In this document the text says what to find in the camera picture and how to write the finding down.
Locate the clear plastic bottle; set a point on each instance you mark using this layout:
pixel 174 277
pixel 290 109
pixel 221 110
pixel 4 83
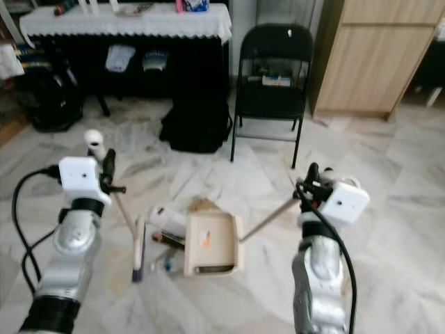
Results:
pixel 168 263

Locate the black backpack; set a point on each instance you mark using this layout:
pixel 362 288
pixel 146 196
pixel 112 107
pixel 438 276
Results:
pixel 196 125

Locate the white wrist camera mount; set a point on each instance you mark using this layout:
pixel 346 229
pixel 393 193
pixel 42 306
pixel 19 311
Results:
pixel 81 179
pixel 346 202

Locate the light wooden cabinet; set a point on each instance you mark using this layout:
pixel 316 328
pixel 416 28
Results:
pixel 375 59

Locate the dark bottle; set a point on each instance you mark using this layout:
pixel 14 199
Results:
pixel 67 8

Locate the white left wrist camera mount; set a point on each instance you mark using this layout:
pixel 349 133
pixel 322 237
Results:
pixel 81 179

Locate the beige broom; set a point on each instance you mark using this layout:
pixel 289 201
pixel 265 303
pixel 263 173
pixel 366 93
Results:
pixel 95 140

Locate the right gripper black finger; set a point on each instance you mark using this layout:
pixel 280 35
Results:
pixel 311 177

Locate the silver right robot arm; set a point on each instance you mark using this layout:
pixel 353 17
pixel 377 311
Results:
pixel 320 278

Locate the black folding chair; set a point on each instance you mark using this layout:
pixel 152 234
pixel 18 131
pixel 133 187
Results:
pixel 272 101

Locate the white and teal bag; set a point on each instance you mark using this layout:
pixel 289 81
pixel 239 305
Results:
pixel 276 81

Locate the large black bag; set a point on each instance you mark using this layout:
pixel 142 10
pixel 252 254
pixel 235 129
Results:
pixel 50 97

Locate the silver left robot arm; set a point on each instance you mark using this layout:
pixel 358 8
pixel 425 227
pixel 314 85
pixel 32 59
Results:
pixel 69 243

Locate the pink container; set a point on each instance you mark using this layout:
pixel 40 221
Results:
pixel 181 5

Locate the blue tissue box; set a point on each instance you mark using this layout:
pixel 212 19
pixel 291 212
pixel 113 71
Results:
pixel 197 5

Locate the grey folded cloth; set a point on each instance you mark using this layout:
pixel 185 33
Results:
pixel 120 59

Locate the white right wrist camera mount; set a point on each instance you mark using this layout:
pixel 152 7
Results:
pixel 346 202

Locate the dark brown flat packet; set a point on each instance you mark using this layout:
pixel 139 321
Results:
pixel 169 240

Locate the white lace tablecloth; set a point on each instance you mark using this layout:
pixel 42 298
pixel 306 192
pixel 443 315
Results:
pixel 132 26

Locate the black desk with white legs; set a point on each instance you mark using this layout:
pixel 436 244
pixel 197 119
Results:
pixel 427 73

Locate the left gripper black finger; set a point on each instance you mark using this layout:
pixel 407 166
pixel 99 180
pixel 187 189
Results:
pixel 109 168

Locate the long white box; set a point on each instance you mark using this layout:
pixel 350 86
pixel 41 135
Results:
pixel 168 220

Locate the white plastic bag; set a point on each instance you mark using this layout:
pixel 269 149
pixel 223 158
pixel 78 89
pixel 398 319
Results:
pixel 11 62

